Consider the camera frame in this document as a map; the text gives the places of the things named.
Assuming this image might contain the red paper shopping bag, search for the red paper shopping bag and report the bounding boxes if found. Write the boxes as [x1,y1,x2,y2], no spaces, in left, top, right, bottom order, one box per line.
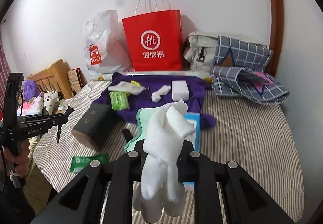
[122,5,183,71]

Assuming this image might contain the person's left hand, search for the person's left hand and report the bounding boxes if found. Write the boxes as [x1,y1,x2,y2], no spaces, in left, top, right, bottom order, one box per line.
[3,139,29,178]

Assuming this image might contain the blue tissue pack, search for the blue tissue pack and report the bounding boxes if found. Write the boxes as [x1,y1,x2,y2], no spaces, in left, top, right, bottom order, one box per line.
[185,112,201,152]

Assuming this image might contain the white fluffy towel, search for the white fluffy towel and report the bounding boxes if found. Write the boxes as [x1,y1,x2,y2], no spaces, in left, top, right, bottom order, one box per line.
[133,101,195,223]

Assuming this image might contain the white Miniso plastic bag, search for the white Miniso plastic bag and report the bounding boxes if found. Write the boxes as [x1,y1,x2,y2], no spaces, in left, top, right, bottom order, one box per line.
[83,10,132,78]

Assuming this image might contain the grey plaid cloth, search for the grey plaid cloth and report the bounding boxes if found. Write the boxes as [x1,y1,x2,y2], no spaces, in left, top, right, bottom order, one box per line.
[210,35,290,105]

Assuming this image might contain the white spotted plush toy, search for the white spotted plush toy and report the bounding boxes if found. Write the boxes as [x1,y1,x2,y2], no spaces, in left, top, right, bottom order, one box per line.
[43,91,60,114]

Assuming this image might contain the dark green gift box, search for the dark green gift box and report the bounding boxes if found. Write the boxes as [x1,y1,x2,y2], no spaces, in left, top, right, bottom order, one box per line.
[71,103,119,151]

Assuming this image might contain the purple fleece blanket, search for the purple fleece blanket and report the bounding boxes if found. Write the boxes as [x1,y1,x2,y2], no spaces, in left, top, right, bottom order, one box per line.
[92,71,217,130]

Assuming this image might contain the white sponge block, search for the white sponge block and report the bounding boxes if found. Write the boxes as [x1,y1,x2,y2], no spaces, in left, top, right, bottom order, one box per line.
[171,80,189,101]

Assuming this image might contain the green cassette-print pouch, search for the green cassette-print pouch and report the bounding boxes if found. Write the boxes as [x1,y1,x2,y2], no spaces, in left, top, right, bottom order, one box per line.
[109,91,130,111]

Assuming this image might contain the wooden headboard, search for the wooden headboard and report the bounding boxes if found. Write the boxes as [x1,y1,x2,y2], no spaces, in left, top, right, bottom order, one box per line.
[28,59,73,99]

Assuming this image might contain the black sleeve forearm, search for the black sleeve forearm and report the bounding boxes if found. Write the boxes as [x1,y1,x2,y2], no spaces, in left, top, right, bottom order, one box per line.
[1,163,35,223]

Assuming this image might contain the white tissue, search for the white tissue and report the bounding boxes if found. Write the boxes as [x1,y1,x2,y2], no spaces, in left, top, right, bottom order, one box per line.
[151,85,171,102]

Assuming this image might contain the wooden door frame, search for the wooden door frame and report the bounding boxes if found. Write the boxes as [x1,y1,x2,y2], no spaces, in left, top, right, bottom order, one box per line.
[266,0,284,76]

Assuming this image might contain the black watch strap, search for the black watch strap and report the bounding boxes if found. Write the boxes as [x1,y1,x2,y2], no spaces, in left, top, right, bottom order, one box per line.
[122,128,134,142]

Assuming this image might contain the mint green cloth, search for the mint green cloth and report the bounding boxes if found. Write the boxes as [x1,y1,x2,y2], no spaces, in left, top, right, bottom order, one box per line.
[124,108,155,152]

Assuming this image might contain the white bubble-wrap sheet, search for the white bubble-wrap sheet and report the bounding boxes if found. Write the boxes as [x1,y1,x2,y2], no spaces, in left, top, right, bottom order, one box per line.
[107,81,146,95]

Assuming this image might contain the green wet-wipe packet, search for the green wet-wipe packet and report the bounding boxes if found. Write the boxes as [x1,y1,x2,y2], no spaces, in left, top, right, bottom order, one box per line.
[69,154,109,174]

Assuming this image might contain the beige backpack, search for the beige backpack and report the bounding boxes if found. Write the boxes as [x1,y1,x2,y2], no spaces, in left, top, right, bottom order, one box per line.
[183,31,263,73]

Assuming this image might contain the purple plush toy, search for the purple plush toy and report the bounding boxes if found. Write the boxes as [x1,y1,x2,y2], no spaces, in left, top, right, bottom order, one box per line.
[22,79,41,101]

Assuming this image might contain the brown patterned notebook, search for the brown patterned notebook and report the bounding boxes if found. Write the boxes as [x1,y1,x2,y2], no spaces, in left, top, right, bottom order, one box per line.
[67,68,87,95]

